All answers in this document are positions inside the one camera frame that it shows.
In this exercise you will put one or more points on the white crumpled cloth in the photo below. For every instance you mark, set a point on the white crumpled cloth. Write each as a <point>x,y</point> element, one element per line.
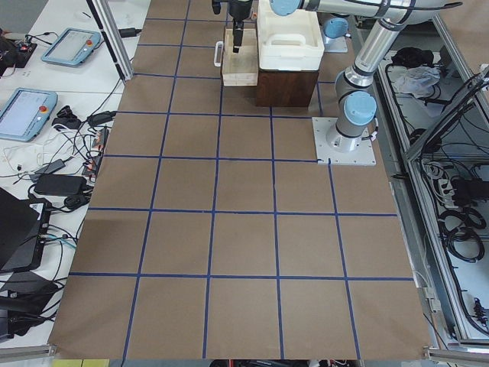
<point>419,81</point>

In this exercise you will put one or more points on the aluminium frame rack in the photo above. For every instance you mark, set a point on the aluminium frame rack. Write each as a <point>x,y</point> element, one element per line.
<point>440,179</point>

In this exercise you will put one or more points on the blue teach pendant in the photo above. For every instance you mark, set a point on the blue teach pendant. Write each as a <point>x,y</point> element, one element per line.
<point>72,47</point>
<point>26,113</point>

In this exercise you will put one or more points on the black small power brick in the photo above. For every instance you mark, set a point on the black small power brick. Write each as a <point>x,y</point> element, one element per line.
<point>129,32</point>

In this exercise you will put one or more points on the dark wooden cabinet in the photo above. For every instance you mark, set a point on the dark wooden cabinet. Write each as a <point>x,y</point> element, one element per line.
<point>285,88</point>

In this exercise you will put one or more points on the aluminium frame post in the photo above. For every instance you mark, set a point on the aluminium frame post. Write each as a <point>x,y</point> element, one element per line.
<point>106,23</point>

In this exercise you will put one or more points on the white plastic tray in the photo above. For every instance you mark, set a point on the white plastic tray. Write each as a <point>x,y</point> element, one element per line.
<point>288,43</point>

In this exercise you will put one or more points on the black power adapter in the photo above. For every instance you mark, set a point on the black power adapter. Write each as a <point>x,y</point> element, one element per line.
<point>59,185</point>

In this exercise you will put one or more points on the blue teach pendant far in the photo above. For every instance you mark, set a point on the blue teach pendant far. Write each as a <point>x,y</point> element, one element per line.
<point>72,47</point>

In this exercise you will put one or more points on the light wooden drawer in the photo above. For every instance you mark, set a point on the light wooden drawer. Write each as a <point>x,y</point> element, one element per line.
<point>241,68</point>

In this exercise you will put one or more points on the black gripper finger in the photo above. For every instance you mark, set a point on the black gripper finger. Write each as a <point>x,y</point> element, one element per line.
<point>237,36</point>

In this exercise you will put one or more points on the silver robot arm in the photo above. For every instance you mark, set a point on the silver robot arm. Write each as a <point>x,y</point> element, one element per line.
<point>357,107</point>

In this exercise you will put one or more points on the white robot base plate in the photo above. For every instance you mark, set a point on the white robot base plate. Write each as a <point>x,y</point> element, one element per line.
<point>335,149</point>

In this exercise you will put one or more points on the black laptop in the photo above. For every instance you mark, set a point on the black laptop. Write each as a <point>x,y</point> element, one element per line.
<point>23,225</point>

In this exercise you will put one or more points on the blue teach pendant near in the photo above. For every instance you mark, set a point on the blue teach pendant near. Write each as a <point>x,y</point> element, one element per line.
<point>26,113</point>

